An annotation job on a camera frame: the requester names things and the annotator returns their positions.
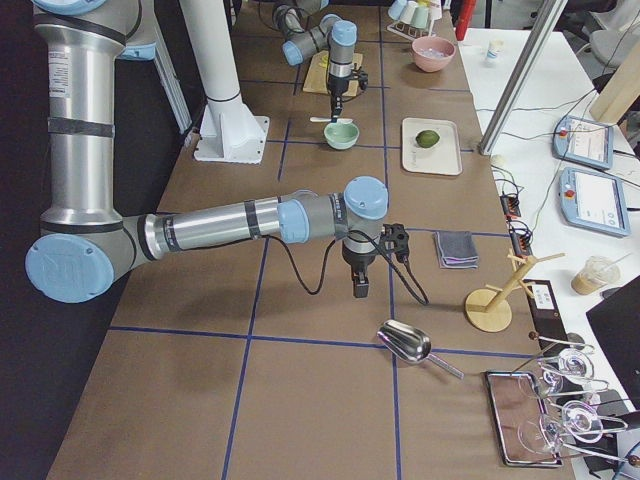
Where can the light blue cup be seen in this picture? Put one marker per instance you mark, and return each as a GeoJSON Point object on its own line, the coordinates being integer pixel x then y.
{"type": "Point", "coordinates": [396, 9]}

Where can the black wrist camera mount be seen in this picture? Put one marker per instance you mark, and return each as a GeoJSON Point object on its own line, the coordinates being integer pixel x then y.
{"type": "Point", "coordinates": [395, 240]}

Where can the lower teach pendant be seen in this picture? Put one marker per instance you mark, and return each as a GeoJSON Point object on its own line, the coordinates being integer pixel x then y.
{"type": "Point", "coordinates": [594, 201]}

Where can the teach pendant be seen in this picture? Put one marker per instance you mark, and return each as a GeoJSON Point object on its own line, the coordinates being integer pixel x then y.
{"type": "Point", "coordinates": [594, 201]}
{"type": "Point", "coordinates": [585, 142]}

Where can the black box with label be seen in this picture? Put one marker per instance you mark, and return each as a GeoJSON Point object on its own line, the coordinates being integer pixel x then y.
{"type": "Point", "coordinates": [544, 310]}

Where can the black power strip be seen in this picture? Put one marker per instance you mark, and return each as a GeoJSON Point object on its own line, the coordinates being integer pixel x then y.
{"type": "Point", "coordinates": [520, 233]}

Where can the mint green bowl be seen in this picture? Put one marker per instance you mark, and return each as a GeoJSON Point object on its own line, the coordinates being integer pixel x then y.
{"type": "Point", "coordinates": [341, 136]}

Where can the wooden mug tree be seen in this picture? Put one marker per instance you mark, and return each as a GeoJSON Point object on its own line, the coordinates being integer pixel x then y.
{"type": "Point", "coordinates": [487, 308]}

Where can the aluminium frame post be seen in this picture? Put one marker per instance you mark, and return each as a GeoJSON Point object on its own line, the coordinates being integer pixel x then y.
{"type": "Point", "coordinates": [547, 18]}

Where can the steel ice scoop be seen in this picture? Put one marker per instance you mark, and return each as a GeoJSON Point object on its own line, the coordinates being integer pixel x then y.
{"type": "Point", "coordinates": [412, 345]}

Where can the red fire extinguisher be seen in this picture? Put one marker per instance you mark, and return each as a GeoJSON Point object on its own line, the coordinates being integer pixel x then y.
{"type": "Point", "coordinates": [464, 18]}

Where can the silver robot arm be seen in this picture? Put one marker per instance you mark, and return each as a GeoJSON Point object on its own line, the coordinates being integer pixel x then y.
{"type": "Point", "coordinates": [332, 33]}
{"type": "Point", "coordinates": [85, 244]}

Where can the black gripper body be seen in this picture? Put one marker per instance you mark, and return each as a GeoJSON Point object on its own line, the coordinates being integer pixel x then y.
{"type": "Point", "coordinates": [358, 263]}
{"type": "Point", "coordinates": [338, 87]}

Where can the white plastic spoon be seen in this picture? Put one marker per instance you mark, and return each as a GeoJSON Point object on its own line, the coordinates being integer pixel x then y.
{"type": "Point", "coordinates": [339, 120]}

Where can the bamboo cutting board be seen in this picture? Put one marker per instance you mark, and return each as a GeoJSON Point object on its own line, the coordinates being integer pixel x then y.
{"type": "Point", "coordinates": [315, 81]}

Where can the white cup rack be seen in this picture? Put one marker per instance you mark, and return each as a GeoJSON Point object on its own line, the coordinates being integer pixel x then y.
{"type": "Point", "coordinates": [407, 31]}

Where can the folded grey cloth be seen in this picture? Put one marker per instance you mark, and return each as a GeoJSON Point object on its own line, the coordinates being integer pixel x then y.
{"type": "Point", "coordinates": [456, 249]}

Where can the white paper cup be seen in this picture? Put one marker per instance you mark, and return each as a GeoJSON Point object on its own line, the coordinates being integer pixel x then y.
{"type": "Point", "coordinates": [493, 52]}

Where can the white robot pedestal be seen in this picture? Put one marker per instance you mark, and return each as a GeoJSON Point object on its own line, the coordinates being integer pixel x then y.
{"type": "Point", "coordinates": [229, 131]}

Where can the white rabbit tray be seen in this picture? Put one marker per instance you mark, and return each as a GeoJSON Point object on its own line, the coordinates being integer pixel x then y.
{"type": "Point", "coordinates": [443, 158]}

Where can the iced coffee cup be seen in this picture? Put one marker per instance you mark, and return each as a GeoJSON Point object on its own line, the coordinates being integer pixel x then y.
{"type": "Point", "coordinates": [597, 273]}

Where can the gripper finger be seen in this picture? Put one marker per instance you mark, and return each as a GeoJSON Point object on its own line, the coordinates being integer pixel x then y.
{"type": "Point", "coordinates": [335, 108]}
{"type": "Point", "coordinates": [364, 284]}
{"type": "Point", "coordinates": [358, 281]}
{"type": "Point", "coordinates": [340, 106]}

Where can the mint green cup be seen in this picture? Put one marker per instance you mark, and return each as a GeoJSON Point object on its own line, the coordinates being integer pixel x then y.
{"type": "Point", "coordinates": [420, 17]}

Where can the pink bowl with ice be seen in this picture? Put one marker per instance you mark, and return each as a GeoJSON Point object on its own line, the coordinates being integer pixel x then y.
{"type": "Point", "coordinates": [432, 53]}

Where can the upper teach pendant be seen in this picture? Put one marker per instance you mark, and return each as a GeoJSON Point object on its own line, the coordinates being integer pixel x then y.
{"type": "Point", "coordinates": [585, 142]}

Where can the steel mirror tray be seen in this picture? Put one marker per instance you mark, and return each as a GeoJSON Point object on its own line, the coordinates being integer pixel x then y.
{"type": "Point", "coordinates": [513, 402]}

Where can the green avocado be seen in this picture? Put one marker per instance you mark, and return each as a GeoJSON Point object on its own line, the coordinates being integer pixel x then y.
{"type": "Point", "coordinates": [427, 138]}

